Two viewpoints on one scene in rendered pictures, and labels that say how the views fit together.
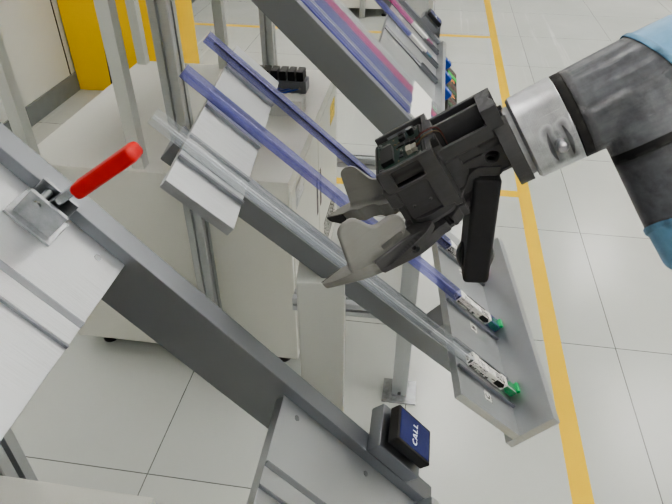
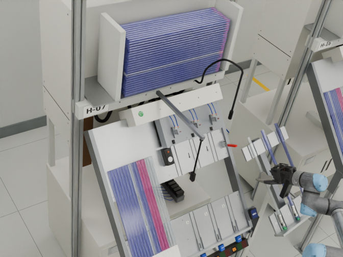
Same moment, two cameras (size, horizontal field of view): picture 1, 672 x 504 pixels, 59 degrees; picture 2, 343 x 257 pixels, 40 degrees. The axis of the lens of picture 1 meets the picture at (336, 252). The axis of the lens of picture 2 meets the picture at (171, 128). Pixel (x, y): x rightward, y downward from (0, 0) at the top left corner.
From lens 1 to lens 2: 192 cm
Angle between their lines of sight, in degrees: 32
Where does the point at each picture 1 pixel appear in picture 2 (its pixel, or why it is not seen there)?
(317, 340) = (260, 194)
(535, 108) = (296, 174)
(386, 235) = (268, 178)
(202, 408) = not seen: hidden behind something
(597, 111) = (301, 180)
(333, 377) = (259, 204)
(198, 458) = not seen: hidden behind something
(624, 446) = not seen: outside the picture
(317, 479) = (233, 204)
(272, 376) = (238, 186)
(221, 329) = (235, 174)
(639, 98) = (307, 183)
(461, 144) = (285, 172)
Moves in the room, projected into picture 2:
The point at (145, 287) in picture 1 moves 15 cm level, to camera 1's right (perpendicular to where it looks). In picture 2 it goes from (229, 160) to (252, 178)
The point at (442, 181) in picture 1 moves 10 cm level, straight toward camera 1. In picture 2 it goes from (279, 176) to (263, 182)
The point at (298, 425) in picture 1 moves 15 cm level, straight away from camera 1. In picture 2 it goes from (237, 196) to (253, 181)
